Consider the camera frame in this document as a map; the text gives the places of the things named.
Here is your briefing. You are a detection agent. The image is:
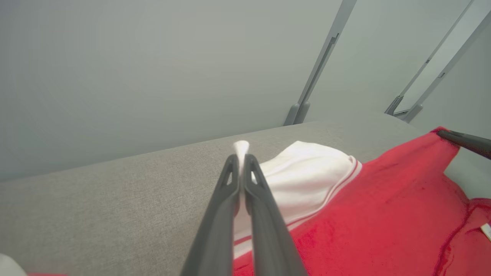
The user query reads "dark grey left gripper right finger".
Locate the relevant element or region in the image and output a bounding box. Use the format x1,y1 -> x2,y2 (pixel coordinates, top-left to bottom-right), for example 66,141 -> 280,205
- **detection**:
243,154 -> 308,276

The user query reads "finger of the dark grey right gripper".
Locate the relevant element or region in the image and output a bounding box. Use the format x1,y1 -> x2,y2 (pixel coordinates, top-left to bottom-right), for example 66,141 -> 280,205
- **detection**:
437,129 -> 491,160

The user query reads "thin grey partition post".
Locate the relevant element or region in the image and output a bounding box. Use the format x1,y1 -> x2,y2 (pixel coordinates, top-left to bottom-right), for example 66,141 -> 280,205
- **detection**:
385,0 -> 476,116

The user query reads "wide grey partition panel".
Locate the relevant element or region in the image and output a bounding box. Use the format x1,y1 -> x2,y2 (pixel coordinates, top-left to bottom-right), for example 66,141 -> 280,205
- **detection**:
0,0 -> 344,184

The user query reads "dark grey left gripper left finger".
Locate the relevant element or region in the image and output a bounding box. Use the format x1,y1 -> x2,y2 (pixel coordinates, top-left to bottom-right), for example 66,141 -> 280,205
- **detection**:
180,154 -> 243,276

